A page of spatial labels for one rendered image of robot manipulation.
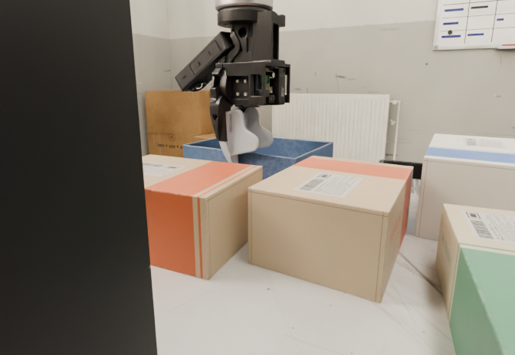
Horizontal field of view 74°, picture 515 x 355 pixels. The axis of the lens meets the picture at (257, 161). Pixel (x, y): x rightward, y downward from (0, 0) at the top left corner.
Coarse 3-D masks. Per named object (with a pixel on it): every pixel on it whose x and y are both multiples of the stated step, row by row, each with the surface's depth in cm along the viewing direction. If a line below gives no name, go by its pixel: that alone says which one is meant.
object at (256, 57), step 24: (240, 24) 43; (264, 24) 41; (240, 48) 44; (264, 48) 42; (216, 72) 44; (240, 72) 42; (264, 72) 40; (288, 72) 46; (240, 96) 44; (264, 96) 41; (288, 96) 47
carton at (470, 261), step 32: (448, 224) 27; (480, 224) 26; (512, 224) 26; (448, 256) 26; (480, 256) 21; (512, 256) 21; (448, 288) 25; (480, 288) 18; (512, 288) 18; (448, 320) 24; (480, 320) 17; (512, 320) 15; (480, 352) 16; (512, 352) 14
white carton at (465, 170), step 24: (432, 144) 43; (456, 144) 43; (480, 144) 43; (504, 144) 43; (432, 168) 35; (456, 168) 34; (480, 168) 33; (504, 168) 32; (432, 192) 36; (456, 192) 35; (480, 192) 34; (504, 192) 33; (432, 216) 36
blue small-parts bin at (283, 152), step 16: (192, 144) 56; (208, 144) 59; (272, 144) 62; (288, 144) 61; (304, 144) 59; (320, 144) 58; (224, 160) 50; (240, 160) 49; (256, 160) 47; (272, 160) 46; (288, 160) 45
